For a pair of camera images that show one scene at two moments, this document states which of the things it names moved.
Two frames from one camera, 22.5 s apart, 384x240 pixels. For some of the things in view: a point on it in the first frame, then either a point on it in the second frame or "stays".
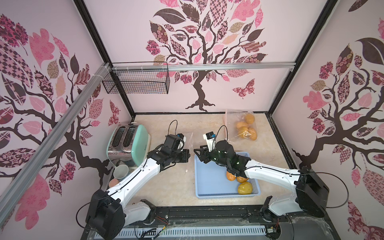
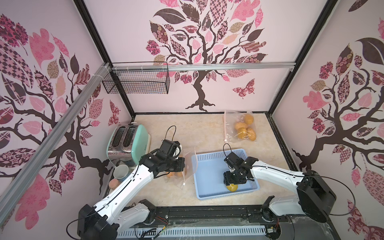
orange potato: x=249 y=118 stays
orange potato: x=253 y=132 stays
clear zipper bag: x=183 y=166 to x=179 y=179
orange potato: x=241 y=124 stays
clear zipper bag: x=241 y=125 stays
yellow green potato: x=245 y=188 to x=232 y=187
